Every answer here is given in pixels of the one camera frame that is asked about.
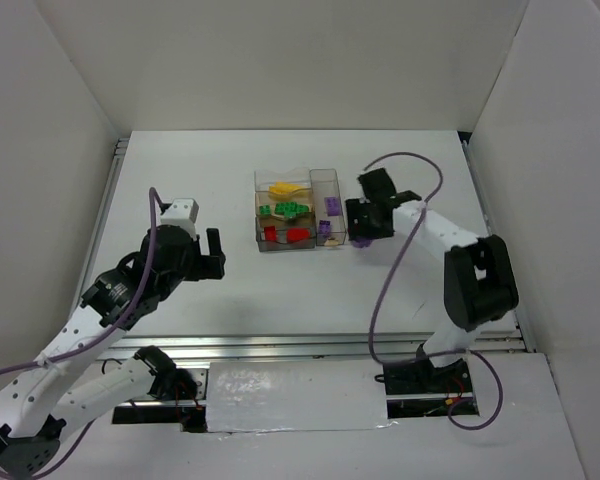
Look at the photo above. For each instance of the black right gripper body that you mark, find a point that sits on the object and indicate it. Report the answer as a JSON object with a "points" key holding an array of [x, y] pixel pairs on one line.
{"points": [[362, 220]]}

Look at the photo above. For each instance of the clear plastic bin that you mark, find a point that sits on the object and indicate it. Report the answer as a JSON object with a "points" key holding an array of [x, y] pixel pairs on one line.
{"points": [[264, 178]]}

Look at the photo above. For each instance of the aluminium table frame rail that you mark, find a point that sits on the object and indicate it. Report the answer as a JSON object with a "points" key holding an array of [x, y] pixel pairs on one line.
{"points": [[308, 303]]}

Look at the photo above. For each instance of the yellow curved lego piece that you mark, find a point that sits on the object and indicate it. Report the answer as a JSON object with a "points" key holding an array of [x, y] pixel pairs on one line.
{"points": [[298, 190]]}

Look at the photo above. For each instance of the red arch lego brick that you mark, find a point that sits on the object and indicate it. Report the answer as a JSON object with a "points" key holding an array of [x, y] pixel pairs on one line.
{"points": [[270, 234]]}

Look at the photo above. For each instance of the green lego plate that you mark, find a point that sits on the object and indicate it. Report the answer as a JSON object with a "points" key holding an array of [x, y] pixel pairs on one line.
{"points": [[282, 207]]}

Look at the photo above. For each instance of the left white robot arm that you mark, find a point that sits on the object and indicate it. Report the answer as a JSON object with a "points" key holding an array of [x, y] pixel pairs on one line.
{"points": [[44, 404]]}

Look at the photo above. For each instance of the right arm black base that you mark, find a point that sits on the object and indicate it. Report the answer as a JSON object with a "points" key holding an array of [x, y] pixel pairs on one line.
{"points": [[422, 381]]}

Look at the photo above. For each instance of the purple arch lego brick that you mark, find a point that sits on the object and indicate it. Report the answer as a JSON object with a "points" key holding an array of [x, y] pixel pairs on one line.
{"points": [[324, 230]]}

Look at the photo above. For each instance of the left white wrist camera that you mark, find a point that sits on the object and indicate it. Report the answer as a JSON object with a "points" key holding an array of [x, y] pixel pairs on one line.
{"points": [[182, 213]]}

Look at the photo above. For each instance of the purple square lego brick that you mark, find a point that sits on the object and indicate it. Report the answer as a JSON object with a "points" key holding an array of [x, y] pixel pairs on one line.
{"points": [[333, 206]]}

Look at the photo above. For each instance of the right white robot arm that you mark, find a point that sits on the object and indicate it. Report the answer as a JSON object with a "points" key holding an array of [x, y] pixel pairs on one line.
{"points": [[478, 280]]}

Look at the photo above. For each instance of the dark grey plastic bin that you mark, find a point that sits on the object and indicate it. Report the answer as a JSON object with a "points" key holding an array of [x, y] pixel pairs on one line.
{"points": [[281, 244]]}

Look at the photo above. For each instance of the yellow lego plate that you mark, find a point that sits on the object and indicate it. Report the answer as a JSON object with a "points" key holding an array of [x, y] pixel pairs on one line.
{"points": [[283, 189]]}

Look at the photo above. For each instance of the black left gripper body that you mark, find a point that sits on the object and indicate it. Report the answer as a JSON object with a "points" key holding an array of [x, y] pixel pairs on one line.
{"points": [[206, 262]]}

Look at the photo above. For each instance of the white tape covered panel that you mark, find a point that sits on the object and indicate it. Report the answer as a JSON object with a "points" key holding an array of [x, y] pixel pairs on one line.
{"points": [[316, 395]]}

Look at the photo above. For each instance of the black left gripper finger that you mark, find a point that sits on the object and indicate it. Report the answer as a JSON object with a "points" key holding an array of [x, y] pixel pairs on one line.
{"points": [[214, 242], [208, 267]]}

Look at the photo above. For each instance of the purple flower lego piece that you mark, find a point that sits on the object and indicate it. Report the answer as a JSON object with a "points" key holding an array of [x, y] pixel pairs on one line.
{"points": [[361, 243]]}

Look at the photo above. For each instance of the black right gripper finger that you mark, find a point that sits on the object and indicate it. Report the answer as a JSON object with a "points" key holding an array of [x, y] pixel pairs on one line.
{"points": [[359, 213], [380, 220]]}

